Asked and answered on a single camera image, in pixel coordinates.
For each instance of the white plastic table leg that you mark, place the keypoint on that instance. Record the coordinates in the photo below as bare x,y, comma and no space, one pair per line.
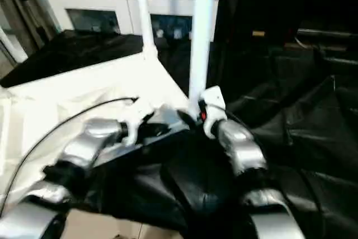
144,15
202,32

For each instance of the white plastic table top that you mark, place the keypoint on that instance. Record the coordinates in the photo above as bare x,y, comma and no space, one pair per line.
56,93

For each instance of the small yellow label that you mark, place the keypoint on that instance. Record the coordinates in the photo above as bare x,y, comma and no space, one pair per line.
258,33

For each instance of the black plastic mat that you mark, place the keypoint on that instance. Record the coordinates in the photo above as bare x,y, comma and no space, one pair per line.
313,116

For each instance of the black bench with silver rail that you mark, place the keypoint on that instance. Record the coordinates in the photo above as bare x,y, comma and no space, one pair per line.
330,43

